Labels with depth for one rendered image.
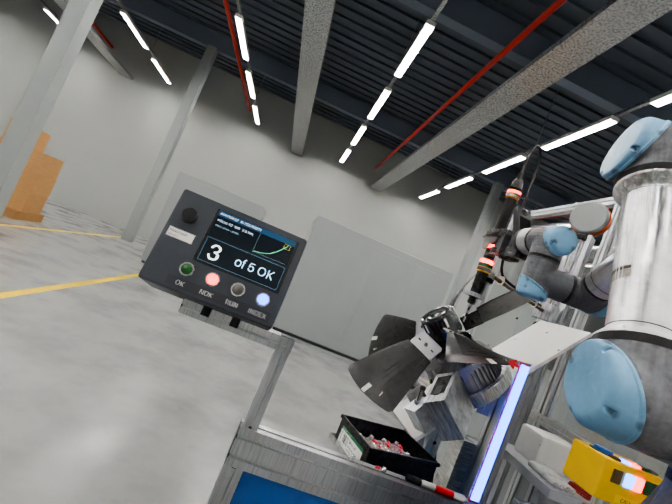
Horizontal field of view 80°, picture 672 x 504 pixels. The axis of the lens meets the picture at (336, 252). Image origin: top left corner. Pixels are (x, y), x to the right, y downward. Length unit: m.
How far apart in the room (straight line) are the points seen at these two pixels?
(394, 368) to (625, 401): 0.82
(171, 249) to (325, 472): 0.54
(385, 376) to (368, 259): 5.58
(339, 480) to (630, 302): 0.63
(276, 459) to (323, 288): 5.89
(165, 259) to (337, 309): 6.08
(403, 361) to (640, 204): 0.81
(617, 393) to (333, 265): 6.25
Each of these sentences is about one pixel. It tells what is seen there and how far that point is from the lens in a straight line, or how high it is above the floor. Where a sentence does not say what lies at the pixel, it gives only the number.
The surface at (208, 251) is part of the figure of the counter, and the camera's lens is 0.79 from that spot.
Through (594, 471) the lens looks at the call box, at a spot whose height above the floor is 1.03.
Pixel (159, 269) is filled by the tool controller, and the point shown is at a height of 1.10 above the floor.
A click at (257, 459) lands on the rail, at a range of 0.91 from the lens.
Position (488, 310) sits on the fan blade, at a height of 1.30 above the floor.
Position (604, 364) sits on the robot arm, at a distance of 0.62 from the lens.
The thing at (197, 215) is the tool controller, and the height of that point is 1.21.
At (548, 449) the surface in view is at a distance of 1.75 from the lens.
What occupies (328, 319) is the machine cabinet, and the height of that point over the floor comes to 0.49.
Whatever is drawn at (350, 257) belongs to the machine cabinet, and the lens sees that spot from 6.76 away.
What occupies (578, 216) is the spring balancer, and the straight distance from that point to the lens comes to 2.09.
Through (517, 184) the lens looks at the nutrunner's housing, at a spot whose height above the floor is 1.70.
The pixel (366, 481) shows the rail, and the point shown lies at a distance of 0.97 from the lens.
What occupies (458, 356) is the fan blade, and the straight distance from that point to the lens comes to 1.11.
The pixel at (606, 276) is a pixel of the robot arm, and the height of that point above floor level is 1.44.
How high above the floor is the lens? 1.21
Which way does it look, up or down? 3 degrees up
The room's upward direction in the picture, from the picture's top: 23 degrees clockwise
